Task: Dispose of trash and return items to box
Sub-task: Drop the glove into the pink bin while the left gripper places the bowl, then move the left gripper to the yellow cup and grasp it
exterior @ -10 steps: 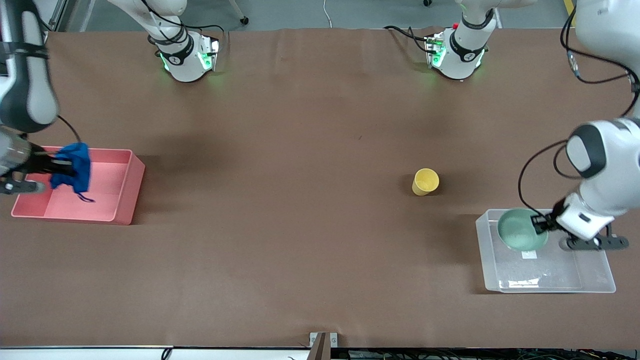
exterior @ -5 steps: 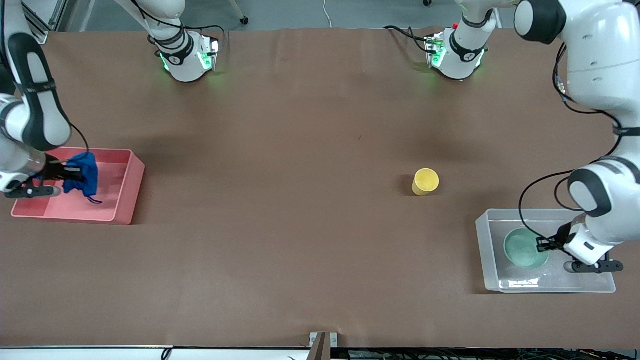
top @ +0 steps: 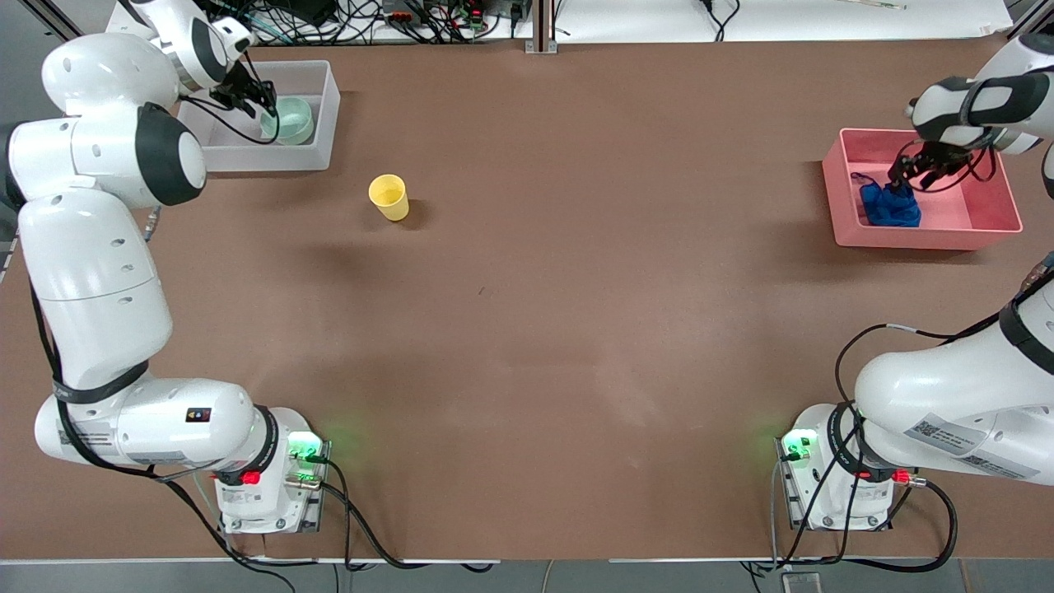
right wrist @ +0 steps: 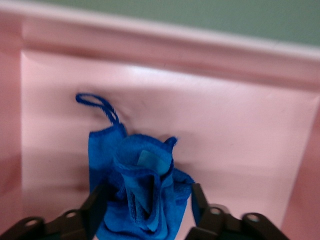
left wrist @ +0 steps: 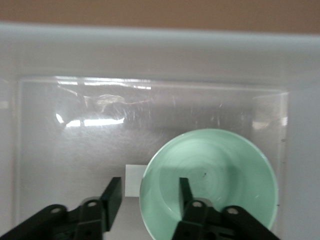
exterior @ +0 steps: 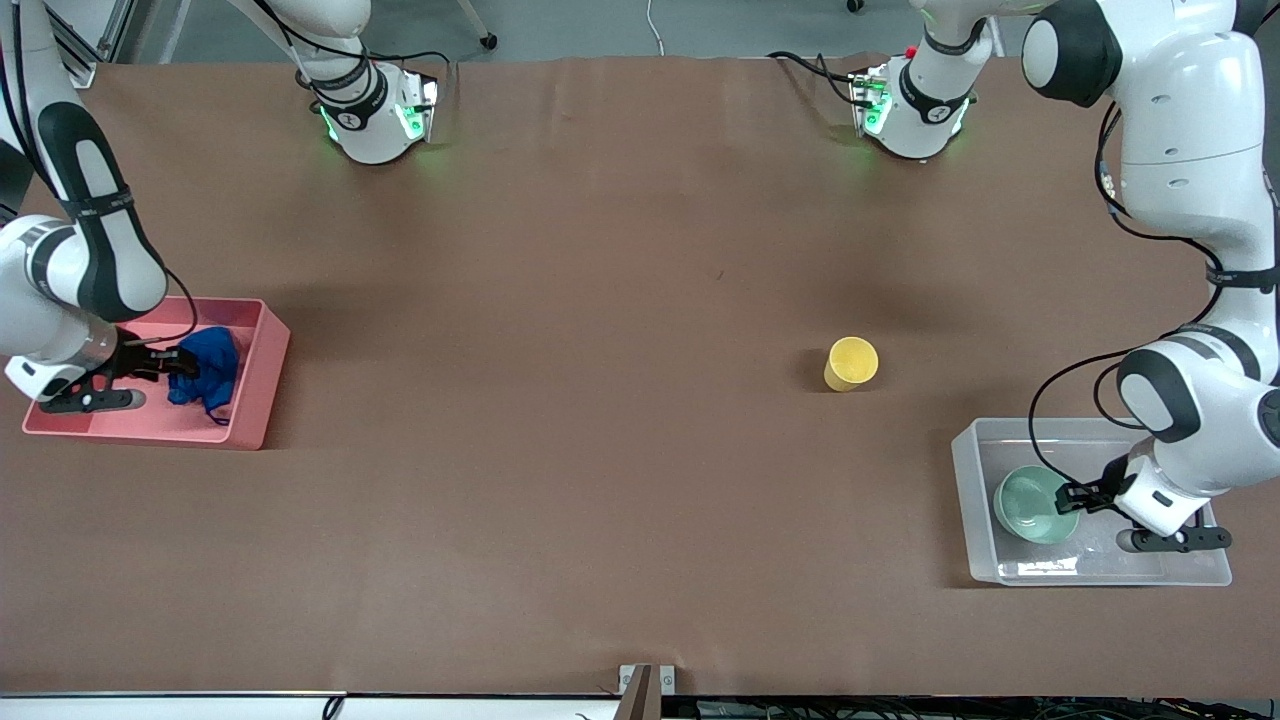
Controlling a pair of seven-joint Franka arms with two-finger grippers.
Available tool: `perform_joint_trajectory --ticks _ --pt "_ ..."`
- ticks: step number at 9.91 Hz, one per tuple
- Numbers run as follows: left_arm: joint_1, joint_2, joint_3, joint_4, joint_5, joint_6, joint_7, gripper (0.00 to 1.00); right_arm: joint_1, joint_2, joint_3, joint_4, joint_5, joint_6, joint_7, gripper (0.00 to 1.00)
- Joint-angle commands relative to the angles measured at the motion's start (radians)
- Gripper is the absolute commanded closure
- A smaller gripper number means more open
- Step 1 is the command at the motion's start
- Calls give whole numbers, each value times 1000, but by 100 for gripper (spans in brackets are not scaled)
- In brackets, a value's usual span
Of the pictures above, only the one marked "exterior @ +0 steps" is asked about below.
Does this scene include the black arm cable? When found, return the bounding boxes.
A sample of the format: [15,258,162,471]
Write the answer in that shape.
[118,262,201,350]
[1026,98,1280,493]

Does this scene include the yellow plastic cup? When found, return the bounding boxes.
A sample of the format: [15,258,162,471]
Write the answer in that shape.
[823,336,881,394]

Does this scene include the black base cable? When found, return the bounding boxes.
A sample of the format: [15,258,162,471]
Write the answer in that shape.
[255,0,453,96]
[765,48,873,109]

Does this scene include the pink plastic bin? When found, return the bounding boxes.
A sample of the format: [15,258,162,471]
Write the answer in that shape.
[21,296,292,452]

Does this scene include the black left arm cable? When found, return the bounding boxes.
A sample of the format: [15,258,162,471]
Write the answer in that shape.
[1026,98,1280,493]

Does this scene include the chair leg with caster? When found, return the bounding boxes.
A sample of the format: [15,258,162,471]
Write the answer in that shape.
[455,0,500,52]

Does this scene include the blue cloth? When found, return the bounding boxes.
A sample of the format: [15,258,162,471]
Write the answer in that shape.
[166,325,242,429]

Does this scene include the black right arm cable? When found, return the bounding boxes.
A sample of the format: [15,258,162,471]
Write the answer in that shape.
[118,262,201,350]

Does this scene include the aluminium frame strut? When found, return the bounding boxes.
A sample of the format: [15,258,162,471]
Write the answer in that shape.
[45,0,136,89]

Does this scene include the black right base cable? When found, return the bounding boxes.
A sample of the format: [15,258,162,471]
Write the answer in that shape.
[255,0,453,96]

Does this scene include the clear plastic box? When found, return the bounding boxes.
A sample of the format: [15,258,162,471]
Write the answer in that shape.
[949,416,1234,588]

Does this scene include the mint green bowl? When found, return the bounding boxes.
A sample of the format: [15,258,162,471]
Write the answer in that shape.
[992,464,1082,547]

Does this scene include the white table edge strip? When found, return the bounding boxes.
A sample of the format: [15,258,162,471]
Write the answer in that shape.
[0,690,623,720]

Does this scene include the black left base cable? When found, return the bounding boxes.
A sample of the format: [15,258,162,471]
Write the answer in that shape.
[765,48,873,109]

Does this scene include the brown table cover sheet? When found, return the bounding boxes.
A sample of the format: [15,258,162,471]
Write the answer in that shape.
[0,54,1280,700]

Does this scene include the metal table edge bracket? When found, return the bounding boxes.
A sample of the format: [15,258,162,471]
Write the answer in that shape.
[617,663,678,720]

